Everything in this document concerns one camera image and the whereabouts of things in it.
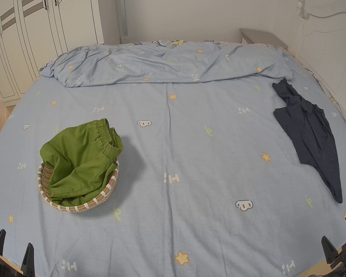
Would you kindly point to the white wardrobe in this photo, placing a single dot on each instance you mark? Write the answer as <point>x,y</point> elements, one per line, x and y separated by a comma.
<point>31,39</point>

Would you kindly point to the green shorts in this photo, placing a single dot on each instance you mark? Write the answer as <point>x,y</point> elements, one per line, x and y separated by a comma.
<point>77,154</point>

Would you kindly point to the white wall pipe duct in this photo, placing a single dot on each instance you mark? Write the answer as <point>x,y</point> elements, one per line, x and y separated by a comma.
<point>122,10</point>

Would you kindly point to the dark blue garment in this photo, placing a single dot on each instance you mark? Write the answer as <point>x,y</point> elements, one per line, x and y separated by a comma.
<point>314,131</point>

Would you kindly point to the grey bedside table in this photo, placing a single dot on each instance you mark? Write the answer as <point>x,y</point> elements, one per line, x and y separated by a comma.
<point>259,36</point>

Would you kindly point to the bed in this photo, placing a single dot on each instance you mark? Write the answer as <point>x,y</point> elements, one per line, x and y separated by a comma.
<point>190,183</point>

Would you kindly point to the pale blue quilt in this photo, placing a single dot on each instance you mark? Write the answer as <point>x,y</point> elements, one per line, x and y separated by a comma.
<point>161,65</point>

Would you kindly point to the round woven basket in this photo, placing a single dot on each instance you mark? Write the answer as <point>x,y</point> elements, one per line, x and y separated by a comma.
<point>46,180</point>

